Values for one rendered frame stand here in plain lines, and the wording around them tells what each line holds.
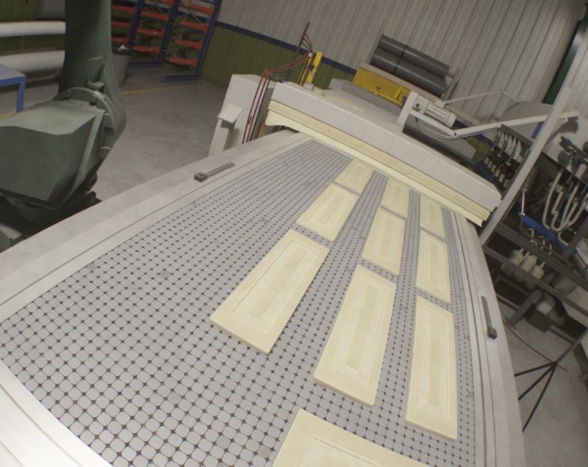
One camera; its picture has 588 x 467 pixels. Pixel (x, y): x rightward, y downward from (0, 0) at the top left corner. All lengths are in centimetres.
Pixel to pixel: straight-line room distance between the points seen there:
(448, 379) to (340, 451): 52
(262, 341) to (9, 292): 73
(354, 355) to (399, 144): 221
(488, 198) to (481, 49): 469
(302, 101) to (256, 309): 235
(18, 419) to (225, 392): 50
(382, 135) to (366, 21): 471
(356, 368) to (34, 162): 125
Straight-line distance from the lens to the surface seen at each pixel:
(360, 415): 100
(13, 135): 133
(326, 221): 167
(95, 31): 156
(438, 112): 380
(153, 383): 86
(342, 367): 104
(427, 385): 119
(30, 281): 108
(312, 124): 312
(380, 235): 183
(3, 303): 103
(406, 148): 301
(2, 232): 165
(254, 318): 103
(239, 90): 380
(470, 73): 734
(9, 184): 145
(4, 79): 244
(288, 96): 317
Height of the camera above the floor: 162
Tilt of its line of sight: 30 degrees down
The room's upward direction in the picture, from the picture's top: 24 degrees clockwise
